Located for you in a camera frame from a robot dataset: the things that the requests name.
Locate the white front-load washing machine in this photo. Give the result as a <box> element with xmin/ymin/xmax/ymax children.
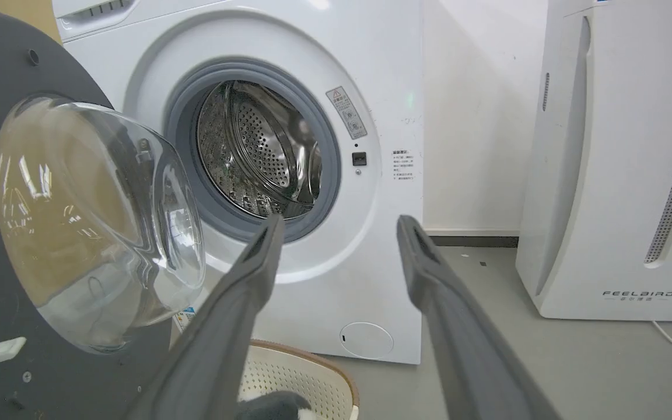
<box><xmin>51</xmin><ymin>0</ymin><xmax>425</xmax><ymax>366</ymax></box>

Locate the cream perforated laundry basket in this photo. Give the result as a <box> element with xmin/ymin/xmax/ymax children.
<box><xmin>237</xmin><ymin>339</ymin><xmax>360</xmax><ymax>420</ymax></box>

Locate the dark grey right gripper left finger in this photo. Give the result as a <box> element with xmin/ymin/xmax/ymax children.
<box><xmin>124</xmin><ymin>213</ymin><xmax>286</xmax><ymax>420</ymax></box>

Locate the grey cloth in basket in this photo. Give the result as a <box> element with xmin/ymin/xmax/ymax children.
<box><xmin>236</xmin><ymin>390</ymin><xmax>319</xmax><ymax>420</ymax></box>

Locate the grey washing machine door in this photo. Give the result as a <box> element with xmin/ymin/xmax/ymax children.
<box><xmin>0</xmin><ymin>0</ymin><xmax>207</xmax><ymax>420</ymax></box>

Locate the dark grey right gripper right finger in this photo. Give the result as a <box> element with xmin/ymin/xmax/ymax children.
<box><xmin>396</xmin><ymin>215</ymin><xmax>560</xmax><ymax>420</ymax></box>

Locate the white air purifier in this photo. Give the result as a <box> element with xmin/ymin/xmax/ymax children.
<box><xmin>515</xmin><ymin>0</ymin><xmax>672</xmax><ymax>322</ymax></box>

